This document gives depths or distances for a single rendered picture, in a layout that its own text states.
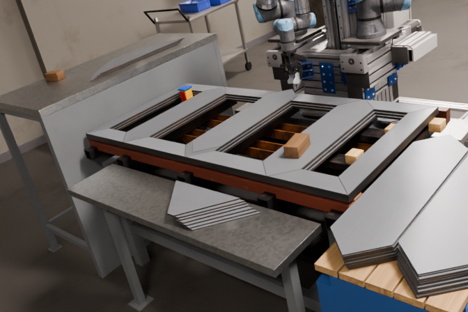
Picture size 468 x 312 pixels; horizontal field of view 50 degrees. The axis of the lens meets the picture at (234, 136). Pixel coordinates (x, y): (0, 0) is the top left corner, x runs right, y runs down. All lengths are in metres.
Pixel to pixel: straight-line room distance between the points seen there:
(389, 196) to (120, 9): 4.65
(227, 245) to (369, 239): 0.49
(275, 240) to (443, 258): 0.54
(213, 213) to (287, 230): 0.29
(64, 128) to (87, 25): 3.03
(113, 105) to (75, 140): 0.29
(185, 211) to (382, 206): 0.71
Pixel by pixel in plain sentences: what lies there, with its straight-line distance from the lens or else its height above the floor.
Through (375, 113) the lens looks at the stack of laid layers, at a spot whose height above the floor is 0.83.
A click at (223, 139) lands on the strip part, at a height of 0.85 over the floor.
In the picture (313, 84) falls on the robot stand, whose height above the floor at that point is 0.77.
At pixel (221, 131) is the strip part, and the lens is 2.31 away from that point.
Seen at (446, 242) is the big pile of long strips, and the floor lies 0.85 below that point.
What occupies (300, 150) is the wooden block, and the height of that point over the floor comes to 0.87.
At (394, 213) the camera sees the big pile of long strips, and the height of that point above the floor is 0.85.
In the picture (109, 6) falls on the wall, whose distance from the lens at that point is 5.81.
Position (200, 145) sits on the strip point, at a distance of 2.22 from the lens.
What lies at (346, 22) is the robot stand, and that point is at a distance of 2.84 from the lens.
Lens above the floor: 1.73
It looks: 23 degrees down
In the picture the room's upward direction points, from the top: 12 degrees counter-clockwise
